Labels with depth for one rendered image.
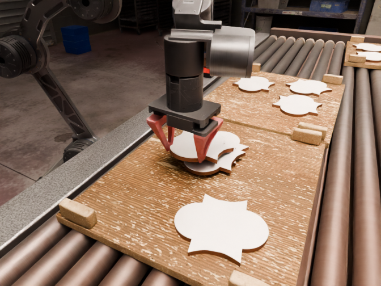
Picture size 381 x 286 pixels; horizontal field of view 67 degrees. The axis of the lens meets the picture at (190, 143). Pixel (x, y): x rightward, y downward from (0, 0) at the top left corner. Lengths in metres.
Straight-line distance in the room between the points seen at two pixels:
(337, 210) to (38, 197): 0.51
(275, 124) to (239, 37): 0.35
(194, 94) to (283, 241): 0.24
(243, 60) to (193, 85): 0.08
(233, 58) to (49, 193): 0.39
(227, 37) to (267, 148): 0.29
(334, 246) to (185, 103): 0.30
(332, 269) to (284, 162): 0.22
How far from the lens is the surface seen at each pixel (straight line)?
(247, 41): 0.41
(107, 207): 0.49
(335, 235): 0.50
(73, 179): 0.60
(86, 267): 0.44
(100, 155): 0.65
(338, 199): 0.57
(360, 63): 1.34
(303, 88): 0.95
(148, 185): 0.51
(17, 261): 0.49
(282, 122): 0.74
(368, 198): 0.59
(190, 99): 0.43
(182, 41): 0.41
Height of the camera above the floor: 1.26
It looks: 32 degrees down
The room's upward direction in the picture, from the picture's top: straight up
